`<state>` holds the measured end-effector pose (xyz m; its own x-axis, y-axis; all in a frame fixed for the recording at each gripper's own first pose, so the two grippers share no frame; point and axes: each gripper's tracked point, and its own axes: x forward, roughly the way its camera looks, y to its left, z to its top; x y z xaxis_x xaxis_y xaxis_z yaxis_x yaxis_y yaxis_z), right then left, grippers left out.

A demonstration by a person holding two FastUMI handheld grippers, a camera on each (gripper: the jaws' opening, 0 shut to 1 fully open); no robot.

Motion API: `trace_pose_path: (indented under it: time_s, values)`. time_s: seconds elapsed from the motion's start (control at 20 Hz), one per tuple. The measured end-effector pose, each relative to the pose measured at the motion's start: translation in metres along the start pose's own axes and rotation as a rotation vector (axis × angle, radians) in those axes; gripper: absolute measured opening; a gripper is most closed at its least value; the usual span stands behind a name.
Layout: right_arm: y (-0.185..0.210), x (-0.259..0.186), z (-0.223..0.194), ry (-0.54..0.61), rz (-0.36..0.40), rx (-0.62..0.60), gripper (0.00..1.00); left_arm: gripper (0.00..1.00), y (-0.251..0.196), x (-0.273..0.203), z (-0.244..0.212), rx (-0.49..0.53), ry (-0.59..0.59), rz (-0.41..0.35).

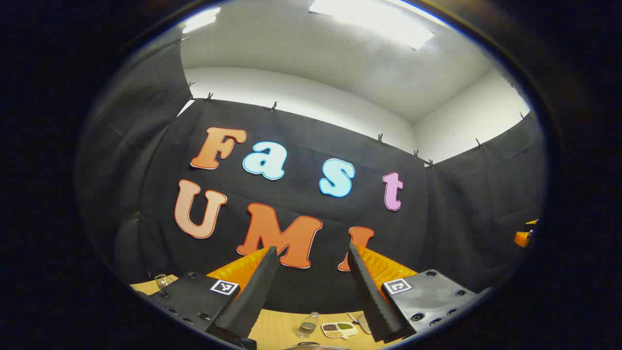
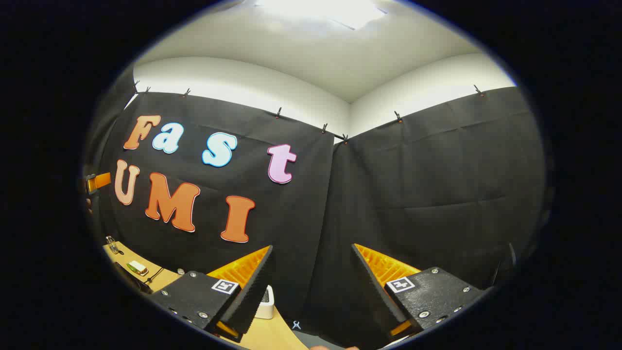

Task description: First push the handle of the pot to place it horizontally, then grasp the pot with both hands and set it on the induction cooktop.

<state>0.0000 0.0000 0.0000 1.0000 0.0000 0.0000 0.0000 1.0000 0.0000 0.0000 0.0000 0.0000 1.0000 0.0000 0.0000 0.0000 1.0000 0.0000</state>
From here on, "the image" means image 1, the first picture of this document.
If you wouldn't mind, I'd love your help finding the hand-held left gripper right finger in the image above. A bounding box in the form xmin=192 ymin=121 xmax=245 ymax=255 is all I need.
xmin=347 ymin=243 xmax=492 ymax=344

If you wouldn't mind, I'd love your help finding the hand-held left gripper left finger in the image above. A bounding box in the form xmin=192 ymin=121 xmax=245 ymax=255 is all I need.
xmin=145 ymin=245 xmax=281 ymax=341

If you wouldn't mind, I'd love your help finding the steel pot with black handles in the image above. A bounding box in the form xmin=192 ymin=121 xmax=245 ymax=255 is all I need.
xmin=284 ymin=342 xmax=350 ymax=350

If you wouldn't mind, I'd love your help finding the white divided bean dish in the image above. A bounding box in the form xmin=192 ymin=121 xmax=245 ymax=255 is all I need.
xmin=321 ymin=322 xmax=359 ymax=339

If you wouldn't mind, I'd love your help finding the clear plastic water bottle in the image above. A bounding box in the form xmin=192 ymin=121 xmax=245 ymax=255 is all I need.
xmin=298 ymin=312 xmax=320 ymax=338

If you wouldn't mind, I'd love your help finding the row of black cloth clips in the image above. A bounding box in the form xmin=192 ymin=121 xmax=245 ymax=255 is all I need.
xmin=175 ymin=36 xmax=528 ymax=168

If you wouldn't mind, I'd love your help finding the ceiling light panel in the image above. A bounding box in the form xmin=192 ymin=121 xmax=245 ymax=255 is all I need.
xmin=182 ymin=7 xmax=222 ymax=35
xmin=309 ymin=0 xmax=434 ymax=51

